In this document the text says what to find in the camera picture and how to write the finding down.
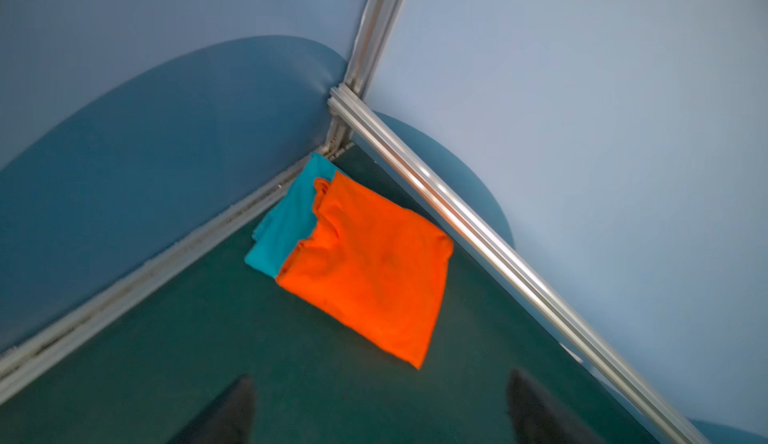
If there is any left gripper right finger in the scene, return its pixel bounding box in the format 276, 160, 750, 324
506, 368, 604, 444

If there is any aluminium back frame rail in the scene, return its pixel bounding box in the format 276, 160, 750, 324
329, 84, 708, 443

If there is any aluminium left frame post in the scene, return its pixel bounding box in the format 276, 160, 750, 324
323, 0, 420, 157

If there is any orange t shirt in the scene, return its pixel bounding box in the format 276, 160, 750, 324
276, 173, 454, 368

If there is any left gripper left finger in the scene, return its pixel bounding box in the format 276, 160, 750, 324
169, 374, 257, 443

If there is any folded teal t shirt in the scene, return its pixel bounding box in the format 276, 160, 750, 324
244, 153, 339, 278

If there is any aluminium left floor rail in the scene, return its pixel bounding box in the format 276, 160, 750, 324
0, 143, 352, 406

